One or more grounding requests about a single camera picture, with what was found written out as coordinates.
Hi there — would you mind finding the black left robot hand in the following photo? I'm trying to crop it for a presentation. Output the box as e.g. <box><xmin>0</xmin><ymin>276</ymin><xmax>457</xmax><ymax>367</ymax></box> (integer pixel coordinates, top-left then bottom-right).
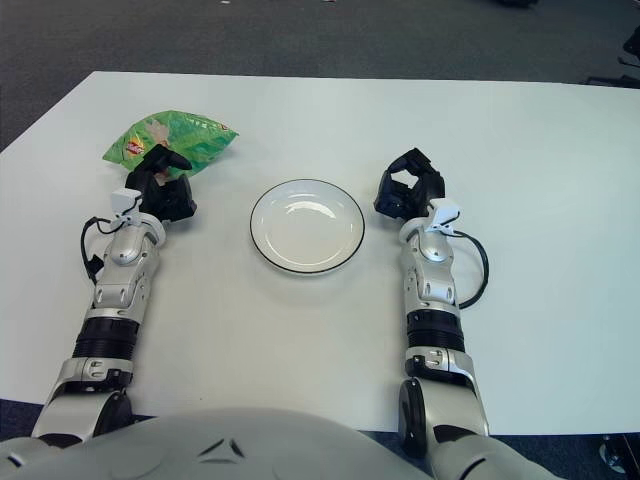
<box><xmin>124</xmin><ymin>143</ymin><xmax>199</xmax><ymax>224</ymax></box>

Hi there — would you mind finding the grey robot torso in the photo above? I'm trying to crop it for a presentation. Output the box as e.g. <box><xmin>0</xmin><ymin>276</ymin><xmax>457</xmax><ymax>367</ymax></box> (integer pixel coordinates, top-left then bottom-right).
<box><xmin>0</xmin><ymin>405</ymin><xmax>581</xmax><ymax>480</ymax></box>

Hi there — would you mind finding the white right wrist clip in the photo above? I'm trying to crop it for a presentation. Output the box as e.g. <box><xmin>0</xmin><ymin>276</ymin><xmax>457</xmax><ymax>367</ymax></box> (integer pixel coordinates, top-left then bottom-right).
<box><xmin>424</xmin><ymin>198</ymin><xmax>460</xmax><ymax>234</ymax></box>

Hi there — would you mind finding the white plate black rim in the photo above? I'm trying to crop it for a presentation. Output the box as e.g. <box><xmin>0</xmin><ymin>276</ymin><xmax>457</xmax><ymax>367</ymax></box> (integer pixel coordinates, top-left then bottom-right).
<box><xmin>249</xmin><ymin>178</ymin><xmax>366</xmax><ymax>275</ymax></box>

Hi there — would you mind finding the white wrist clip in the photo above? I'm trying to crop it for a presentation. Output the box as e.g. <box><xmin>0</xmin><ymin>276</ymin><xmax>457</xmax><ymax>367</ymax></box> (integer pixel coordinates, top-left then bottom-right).
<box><xmin>110</xmin><ymin>188</ymin><xmax>144</xmax><ymax>224</ymax></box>
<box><xmin>424</xmin><ymin>198</ymin><xmax>460</xmax><ymax>234</ymax></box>

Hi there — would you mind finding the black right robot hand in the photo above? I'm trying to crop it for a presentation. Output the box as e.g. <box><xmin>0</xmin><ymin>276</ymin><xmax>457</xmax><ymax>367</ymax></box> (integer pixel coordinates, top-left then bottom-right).
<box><xmin>372</xmin><ymin>147</ymin><xmax>446</xmax><ymax>221</ymax></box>

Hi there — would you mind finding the black office chair base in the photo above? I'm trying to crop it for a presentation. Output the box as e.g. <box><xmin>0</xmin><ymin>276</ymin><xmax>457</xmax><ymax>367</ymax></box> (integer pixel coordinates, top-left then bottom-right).
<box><xmin>582</xmin><ymin>29</ymin><xmax>640</xmax><ymax>91</ymax></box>

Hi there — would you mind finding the green snack bag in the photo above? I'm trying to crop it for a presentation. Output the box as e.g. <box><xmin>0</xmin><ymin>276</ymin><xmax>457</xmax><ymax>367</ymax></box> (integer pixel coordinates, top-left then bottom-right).
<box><xmin>102</xmin><ymin>108</ymin><xmax>240</xmax><ymax>177</ymax></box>

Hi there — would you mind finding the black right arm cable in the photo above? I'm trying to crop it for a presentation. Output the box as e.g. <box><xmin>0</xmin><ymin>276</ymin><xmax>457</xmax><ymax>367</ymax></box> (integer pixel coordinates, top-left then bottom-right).
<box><xmin>452</xmin><ymin>229</ymin><xmax>490</xmax><ymax>310</ymax></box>

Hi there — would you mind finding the metal table foot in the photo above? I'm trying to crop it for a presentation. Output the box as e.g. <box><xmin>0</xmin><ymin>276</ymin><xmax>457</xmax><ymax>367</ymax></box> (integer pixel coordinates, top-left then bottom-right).
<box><xmin>597</xmin><ymin>433</ymin><xmax>640</xmax><ymax>474</ymax></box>

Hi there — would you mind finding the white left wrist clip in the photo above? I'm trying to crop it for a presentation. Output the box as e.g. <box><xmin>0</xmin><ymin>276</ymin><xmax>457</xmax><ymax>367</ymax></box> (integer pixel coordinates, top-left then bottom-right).
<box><xmin>110</xmin><ymin>188</ymin><xmax>144</xmax><ymax>224</ymax></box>

